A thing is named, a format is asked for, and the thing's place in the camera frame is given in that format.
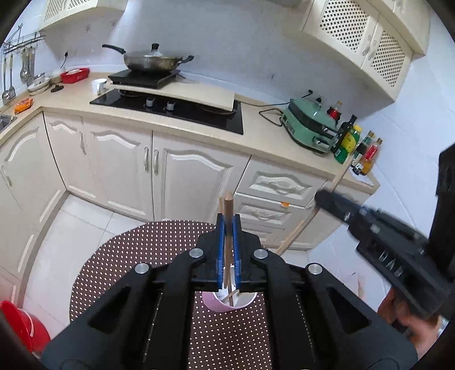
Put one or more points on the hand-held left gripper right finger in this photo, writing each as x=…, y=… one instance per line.
x=237, y=252

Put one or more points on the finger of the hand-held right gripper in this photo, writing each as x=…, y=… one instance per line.
x=336, y=206

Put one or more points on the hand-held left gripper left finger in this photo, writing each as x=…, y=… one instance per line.
x=221, y=249

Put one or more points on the bunch of wooden chopsticks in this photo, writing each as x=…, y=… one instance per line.
x=234, y=294

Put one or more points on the single wooden chopstick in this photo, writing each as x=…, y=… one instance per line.
x=228, y=206
x=295, y=231

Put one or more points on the pink cup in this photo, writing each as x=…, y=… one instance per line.
x=213, y=304

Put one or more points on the hanging ladles and utensils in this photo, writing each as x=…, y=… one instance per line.
x=9, y=93

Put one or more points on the person's right hand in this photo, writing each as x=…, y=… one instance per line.
x=419, y=331

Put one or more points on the white paper sheet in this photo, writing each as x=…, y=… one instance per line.
x=366, y=179

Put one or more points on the red label sauce bottle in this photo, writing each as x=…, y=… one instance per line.
x=371, y=154

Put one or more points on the dark sauce bottle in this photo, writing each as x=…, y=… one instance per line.
x=363, y=149

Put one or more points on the dark oil bottle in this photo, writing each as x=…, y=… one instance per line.
x=345, y=138

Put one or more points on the yellow cap green bottle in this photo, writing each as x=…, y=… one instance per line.
x=355, y=137

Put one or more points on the round dotted brown table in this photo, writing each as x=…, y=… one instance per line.
x=142, y=242

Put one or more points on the green electric grill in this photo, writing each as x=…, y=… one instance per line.
x=305, y=124

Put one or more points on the red label soda bottle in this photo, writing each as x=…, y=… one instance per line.
x=334, y=113

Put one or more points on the beige kitchen countertop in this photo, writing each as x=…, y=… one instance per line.
x=263, y=142

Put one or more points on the black glass gas hob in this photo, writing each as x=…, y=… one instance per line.
x=213, y=119

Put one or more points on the cream base cabinets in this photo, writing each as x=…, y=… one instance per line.
x=117, y=160

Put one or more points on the hob control knob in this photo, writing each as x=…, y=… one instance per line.
x=149, y=102
x=171, y=106

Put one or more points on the wooden cutting board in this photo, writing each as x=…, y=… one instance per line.
x=199, y=96

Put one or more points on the black induction cooker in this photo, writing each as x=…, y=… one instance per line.
x=142, y=79

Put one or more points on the white mug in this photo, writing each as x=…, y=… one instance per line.
x=99, y=86

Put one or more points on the glass wok lid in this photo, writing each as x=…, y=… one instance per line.
x=153, y=54

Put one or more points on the red plastic basin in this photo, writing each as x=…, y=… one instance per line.
x=21, y=323

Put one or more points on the red plastic container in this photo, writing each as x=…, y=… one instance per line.
x=73, y=76

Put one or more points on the small black object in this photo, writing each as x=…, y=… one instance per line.
x=57, y=88

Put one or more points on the orange packet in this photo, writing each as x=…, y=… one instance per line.
x=24, y=106

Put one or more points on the stack of bowls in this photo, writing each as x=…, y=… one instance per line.
x=39, y=84

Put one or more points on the steel sink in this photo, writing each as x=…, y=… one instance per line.
x=5, y=122

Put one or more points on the hanging metal ladle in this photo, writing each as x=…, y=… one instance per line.
x=24, y=73

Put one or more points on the large cream lattice wall cabinet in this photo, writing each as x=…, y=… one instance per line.
x=355, y=32

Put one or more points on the wall socket with plug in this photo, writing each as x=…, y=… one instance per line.
x=65, y=55

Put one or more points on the metal utensil rail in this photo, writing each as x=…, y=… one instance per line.
x=25, y=39

